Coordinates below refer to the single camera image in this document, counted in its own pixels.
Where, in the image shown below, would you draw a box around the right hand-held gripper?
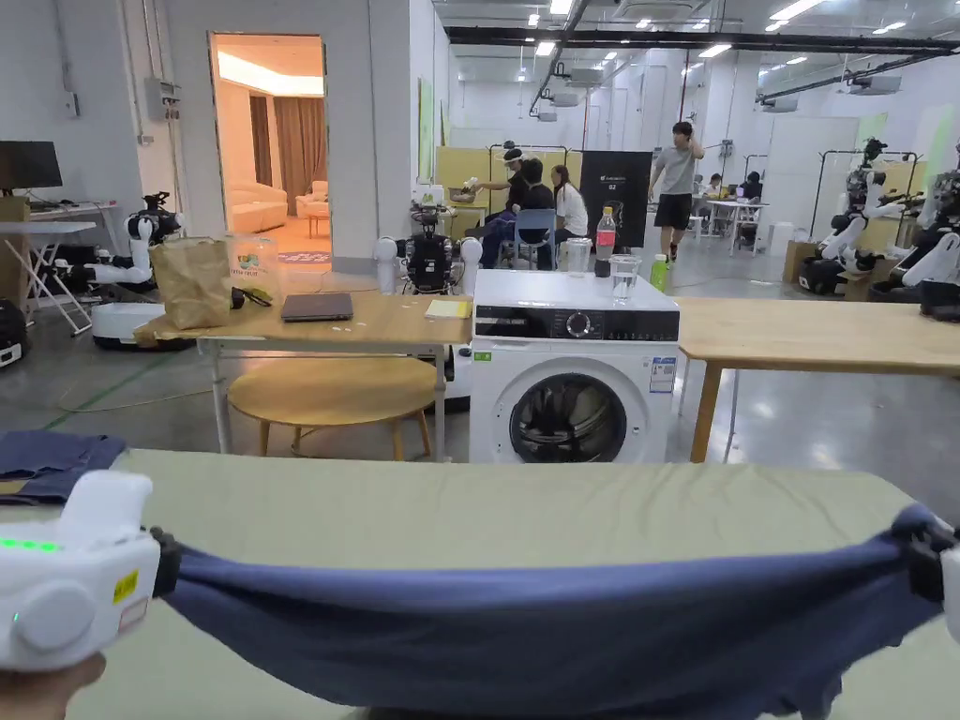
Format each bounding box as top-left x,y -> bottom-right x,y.
903,518 -> 960,648

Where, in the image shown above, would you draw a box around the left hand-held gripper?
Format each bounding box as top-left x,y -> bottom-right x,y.
0,470 -> 182,673

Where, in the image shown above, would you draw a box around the dark blue shirt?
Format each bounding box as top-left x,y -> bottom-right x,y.
160,503 -> 948,720

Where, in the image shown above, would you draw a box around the person's left hand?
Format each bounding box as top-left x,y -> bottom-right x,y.
0,652 -> 108,720

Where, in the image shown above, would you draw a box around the dark blue folded garment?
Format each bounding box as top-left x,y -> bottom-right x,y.
0,433 -> 128,503

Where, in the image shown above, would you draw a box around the long wooden table, wooden legs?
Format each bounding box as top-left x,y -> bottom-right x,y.
674,295 -> 960,464

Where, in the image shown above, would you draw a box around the round low wooden table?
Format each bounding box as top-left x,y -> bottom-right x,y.
227,357 -> 441,462

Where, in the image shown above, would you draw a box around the white humanoid robot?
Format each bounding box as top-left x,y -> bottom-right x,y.
892,141 -> 960,325
797,137 -> 925,295

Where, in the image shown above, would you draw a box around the white robot with black head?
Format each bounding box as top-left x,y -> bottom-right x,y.
53,191 -> 198,353

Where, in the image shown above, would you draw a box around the brown carton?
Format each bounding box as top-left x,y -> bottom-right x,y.
783,239 -> 820,285

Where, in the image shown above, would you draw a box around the white desk with monitor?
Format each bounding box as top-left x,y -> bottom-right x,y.
0,140 -> 128,337

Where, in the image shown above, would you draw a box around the rectangular wooden table, white legs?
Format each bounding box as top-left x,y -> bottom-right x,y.
134,233 -> 476,460

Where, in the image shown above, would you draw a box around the bed with pale green sheet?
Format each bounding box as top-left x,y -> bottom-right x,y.
0,448 -> 960,720

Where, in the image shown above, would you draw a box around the white washing machine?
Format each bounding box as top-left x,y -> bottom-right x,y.
468,205 -> 683,465

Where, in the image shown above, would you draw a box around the black robot with white shoulders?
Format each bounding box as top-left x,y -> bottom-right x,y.
372,208 -> 488,298

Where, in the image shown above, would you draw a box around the black standing banner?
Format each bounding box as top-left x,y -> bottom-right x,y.
580,149 -> 654,250

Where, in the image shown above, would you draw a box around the blue chair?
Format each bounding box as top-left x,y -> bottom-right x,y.
513,208 -> 559,271

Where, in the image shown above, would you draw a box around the group of people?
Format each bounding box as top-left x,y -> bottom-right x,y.
479,146 -> 591,271

